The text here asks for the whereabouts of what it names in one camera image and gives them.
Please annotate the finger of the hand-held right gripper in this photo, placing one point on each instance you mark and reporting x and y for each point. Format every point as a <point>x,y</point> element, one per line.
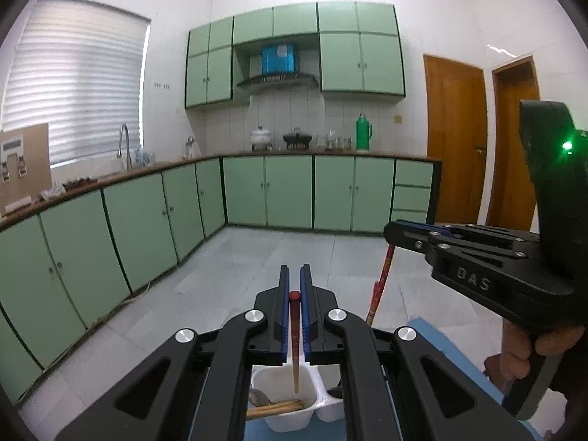
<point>482,232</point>
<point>413,239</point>

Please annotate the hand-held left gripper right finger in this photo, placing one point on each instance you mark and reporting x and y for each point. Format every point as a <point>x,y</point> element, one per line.
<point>304,312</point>

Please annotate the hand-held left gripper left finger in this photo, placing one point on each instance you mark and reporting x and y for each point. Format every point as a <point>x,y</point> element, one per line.
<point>285,312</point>

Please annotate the wooden chopstick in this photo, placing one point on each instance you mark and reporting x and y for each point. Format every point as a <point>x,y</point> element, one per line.
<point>377,294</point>
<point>275,406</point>
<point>271,413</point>
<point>295,326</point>

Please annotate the white two-compartment utensil holder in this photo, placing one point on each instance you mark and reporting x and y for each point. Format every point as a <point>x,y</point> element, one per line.
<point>275,379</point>

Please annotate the person's right hand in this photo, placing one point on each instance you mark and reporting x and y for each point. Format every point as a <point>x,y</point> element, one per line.
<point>514,353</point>

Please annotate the green drawer unit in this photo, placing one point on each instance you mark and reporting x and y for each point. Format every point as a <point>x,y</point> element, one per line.
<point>413,193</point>

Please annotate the wooden door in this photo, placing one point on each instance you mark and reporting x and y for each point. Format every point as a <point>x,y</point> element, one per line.
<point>510,170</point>
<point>455,147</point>

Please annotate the green thermos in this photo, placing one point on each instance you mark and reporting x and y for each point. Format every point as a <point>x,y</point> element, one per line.
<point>363,133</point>

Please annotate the row of drinking glasses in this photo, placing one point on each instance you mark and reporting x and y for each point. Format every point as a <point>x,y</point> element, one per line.
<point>335,143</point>

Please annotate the blue mat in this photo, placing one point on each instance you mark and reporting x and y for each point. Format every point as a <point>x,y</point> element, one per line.
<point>450,367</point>

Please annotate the black pot on stove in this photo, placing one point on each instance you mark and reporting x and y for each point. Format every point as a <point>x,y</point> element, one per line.
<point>297,138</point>

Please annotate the long green base cabinet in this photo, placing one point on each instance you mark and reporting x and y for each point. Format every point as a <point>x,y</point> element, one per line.
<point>138,225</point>

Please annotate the white pot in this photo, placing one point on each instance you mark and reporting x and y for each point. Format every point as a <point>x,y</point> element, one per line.
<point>262,138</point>

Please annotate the glass jar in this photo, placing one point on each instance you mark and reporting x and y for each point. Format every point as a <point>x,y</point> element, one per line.
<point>190,149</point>

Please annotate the glassware beside faucet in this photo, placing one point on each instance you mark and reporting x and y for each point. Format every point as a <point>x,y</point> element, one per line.
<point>144,158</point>

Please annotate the black range hood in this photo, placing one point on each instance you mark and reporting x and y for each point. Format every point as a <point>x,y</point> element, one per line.
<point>275,81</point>

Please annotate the metal kitchen faucet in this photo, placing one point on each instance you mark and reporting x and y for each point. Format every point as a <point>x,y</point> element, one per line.
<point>127,156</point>

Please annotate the green cabinet above hood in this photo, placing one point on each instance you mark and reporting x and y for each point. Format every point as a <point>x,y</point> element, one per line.
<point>275,23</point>

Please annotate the brown cardboard board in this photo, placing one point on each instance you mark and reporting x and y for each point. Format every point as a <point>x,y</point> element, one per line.
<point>36,170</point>

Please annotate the white window blind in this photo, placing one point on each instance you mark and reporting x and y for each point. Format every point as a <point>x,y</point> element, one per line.
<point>78,78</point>

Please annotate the large green wall cabinet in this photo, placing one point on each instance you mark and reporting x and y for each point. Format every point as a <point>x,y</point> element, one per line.
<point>363,59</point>

